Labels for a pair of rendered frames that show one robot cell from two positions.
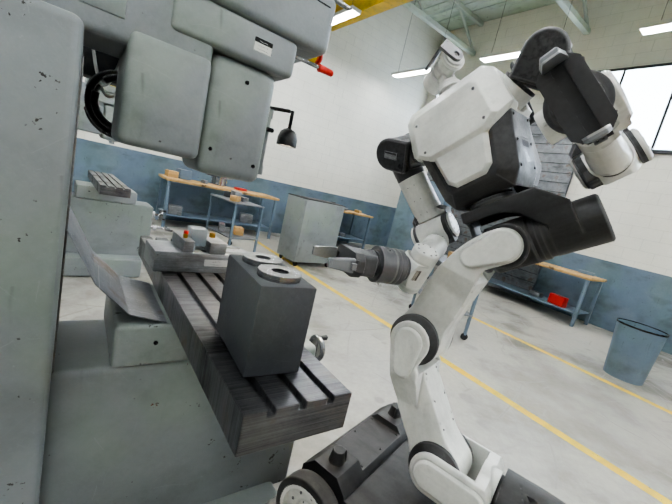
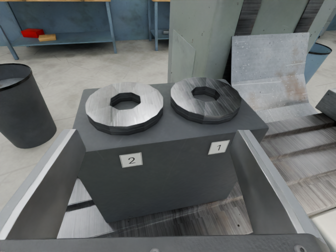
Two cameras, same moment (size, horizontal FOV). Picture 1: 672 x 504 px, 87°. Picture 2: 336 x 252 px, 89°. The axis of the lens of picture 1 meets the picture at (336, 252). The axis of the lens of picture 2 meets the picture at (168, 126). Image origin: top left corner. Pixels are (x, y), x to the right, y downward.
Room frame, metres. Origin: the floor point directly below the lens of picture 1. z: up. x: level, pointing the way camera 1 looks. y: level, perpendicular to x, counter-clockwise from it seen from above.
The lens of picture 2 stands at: (0.81, -0.04, 1.28)
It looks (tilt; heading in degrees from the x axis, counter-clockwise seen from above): 43 degrees down; 110
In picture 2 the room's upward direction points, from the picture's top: 3 degrees clockwise
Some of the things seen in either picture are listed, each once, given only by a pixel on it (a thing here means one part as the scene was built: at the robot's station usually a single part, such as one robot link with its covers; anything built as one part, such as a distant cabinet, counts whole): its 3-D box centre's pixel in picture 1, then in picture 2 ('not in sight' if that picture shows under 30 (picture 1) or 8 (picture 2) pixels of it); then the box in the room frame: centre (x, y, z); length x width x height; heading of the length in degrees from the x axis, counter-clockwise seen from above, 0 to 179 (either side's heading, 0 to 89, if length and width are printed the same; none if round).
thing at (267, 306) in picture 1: (262, 307); (165, 149); (0.74, 0.13, 1.07); 0.22 x 0.12 x 0.20; 34
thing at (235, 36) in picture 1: (226, 45); not in sight; (1.10, 0.45, 1.68); 0.34 x 0.24 x 0.10; 128
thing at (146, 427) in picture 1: (186, 410); not in sight; (1.14, 0.39, 0.47); 0.81 x 0.32 x 0.60; 128
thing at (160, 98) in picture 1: (158, 102); not in sight; (1.01, 0.57, 1.47); 0.24 x 0.19 x 0.26; 38
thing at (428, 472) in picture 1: (456, 470); not in sight; (0.88, -0.46, 0.68); 0.21 x 0.20 x 0.13; 55
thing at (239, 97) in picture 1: (226, 122); not in sight; (1.12, 0.42, 1.47); 0.21 x 0.19 x 0.32; 38
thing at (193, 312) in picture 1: (205, 297); (316, 157); (1.08, 0.37, 0.93); 1.24 x 0.23 x 0.08; 38
